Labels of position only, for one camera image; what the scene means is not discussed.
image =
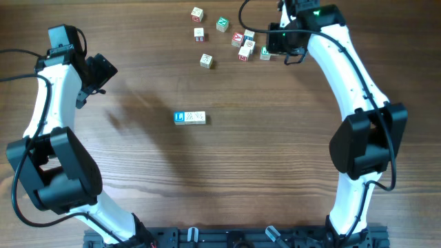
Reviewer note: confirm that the blue L wooden block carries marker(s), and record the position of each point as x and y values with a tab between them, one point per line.
179	118

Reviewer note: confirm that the red M wooden block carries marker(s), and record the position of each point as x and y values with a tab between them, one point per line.
244	53

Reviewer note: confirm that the blue-sided wooden block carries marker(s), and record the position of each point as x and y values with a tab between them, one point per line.
249	35

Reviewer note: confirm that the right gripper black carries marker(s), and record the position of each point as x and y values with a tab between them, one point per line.
273	48

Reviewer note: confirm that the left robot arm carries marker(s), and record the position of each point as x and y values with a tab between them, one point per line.
49	161

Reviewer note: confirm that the green N wooden block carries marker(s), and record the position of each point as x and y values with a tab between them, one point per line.
222	24

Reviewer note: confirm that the red-sided block top left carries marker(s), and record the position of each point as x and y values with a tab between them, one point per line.
197	14

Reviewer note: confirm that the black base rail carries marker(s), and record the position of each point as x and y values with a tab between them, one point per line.
307	236

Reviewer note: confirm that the block with number six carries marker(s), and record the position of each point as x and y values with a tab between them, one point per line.
199	34

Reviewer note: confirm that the green J wooden block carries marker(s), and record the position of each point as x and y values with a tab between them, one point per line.
264	54

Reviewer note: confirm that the wooden block letter M outline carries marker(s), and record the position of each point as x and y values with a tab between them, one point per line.
189	118

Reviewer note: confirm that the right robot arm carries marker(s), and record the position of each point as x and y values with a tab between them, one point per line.
364	147

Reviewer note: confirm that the red A wooden block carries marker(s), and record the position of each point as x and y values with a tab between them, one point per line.
237	39

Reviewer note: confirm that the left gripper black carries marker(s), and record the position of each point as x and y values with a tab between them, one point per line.
105	71

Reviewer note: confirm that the wooden block yellow picture side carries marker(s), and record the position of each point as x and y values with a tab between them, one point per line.
200	117

